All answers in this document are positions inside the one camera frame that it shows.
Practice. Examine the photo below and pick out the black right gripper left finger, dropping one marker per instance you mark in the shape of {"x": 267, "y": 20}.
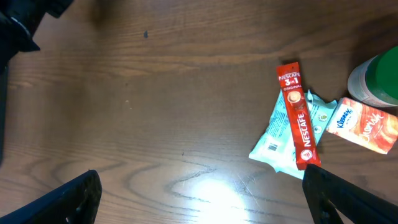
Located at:
{"x": 76, "y": 201}

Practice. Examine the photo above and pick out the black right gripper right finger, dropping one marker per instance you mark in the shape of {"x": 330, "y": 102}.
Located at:
{"x": 328, "y": 195}

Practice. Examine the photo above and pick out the red snack stick packet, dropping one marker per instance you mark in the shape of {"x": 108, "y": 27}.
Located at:
{"x": 289, "y": 78}

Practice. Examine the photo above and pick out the white teal wipes packet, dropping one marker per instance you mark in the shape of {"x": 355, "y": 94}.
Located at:
{"x": 276, "y": 146}

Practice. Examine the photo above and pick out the green lid cream jar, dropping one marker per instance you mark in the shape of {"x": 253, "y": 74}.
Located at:
{"x": 374, "y": 82}

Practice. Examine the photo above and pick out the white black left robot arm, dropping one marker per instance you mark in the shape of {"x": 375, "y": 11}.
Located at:
{"x": 19, "y": 22}

